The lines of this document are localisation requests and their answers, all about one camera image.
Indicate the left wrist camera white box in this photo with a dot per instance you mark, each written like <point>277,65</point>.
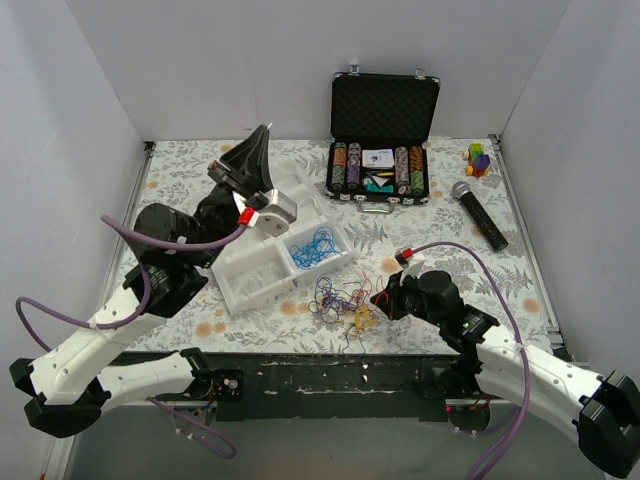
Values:
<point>277,213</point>

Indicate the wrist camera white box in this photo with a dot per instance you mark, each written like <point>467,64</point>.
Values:
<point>411,261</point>
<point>277,213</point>

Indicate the black poker chip case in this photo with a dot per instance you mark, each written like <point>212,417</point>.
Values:
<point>378,126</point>

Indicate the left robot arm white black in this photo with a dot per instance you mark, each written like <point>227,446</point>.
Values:
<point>171,248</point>

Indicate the colourful toy block train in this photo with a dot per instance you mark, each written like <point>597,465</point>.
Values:
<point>478,161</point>

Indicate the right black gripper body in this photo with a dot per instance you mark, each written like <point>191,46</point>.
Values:
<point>392,293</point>

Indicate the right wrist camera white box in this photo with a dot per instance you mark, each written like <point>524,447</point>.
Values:
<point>411,261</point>

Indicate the black metal base plate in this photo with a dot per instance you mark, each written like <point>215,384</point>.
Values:
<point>352,386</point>

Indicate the white plastic compartment tray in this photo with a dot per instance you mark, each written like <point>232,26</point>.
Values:
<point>257,268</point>

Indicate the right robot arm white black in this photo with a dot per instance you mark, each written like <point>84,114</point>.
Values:
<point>599,412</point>

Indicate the black handheld microphone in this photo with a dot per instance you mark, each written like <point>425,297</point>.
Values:
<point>462,192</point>

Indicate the floral patterned table mat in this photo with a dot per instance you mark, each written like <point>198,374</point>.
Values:
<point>504,284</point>

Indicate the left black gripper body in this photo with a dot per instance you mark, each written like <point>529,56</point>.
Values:
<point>236,179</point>

